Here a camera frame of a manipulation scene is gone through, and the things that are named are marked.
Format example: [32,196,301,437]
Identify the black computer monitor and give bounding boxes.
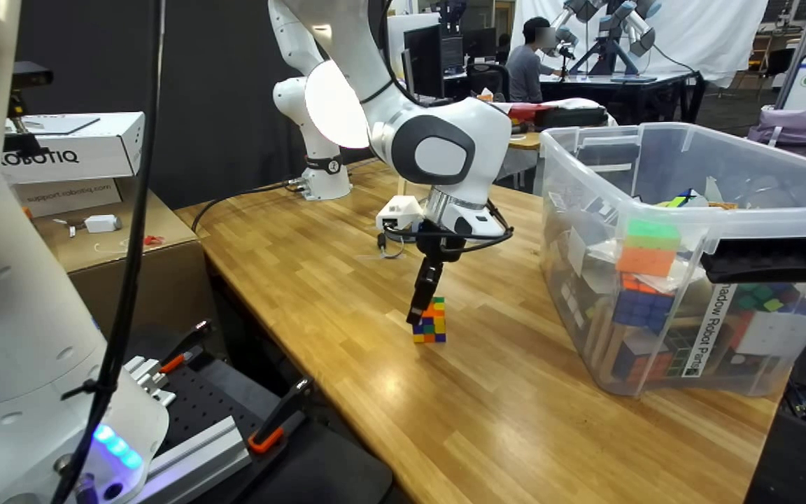
[399,23,468,101]

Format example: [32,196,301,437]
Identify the small white adapter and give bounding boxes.
[81,213,123,234]

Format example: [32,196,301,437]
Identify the purple bag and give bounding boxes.
[747,97,806,163]

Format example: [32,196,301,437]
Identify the black clamp orange handle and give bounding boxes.
[244,375,315,459]
[151,315,214,378]

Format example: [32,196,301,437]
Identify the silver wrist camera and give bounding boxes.
[375,193,426,234]

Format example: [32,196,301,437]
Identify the black background table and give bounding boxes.
[537,69,711,125]

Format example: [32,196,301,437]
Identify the silver metal bracket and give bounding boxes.
[120,352,179,408]

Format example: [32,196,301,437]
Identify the black breadboard platform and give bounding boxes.
[116,352,398,504]

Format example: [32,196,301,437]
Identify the white Robotiq cardboard box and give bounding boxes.
[0,108,147,186]

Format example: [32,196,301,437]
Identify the white curtain sheet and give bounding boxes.
[512,0,771,88]

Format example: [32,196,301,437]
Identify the pastel green orange cube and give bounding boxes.
[614,216,684,279]

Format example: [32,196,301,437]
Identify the aluminium extrusion rail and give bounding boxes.
[134,415,258,504]

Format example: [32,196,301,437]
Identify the multicoloured Rubik's cube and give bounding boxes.
[409,294,451,350]

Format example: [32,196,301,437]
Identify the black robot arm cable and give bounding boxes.
[49,0,516,504]

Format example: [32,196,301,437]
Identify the green puzzle cube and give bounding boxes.
[733,283,806,318]

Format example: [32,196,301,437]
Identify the clear plastic storage box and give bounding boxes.
[537,121,806,401]

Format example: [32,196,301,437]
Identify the brown cardboard box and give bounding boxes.
[23,177,221,361]

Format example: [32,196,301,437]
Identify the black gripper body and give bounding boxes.
[413,216,469,265]

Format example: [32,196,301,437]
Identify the white label strip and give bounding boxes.
[677,283,740,380]

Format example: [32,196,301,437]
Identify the blue puzzle cube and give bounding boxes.
[609,287,677,336]

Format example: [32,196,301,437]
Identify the white robot arm black-banded base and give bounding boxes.
[265,0,358,205]

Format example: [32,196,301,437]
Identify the grey gripper rig on tripod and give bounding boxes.
[540,0,666,79]

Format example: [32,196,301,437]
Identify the seated person grey shirt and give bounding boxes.
[502,13,554,105]

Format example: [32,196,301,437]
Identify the black office chair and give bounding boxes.
[465,56,514,102]

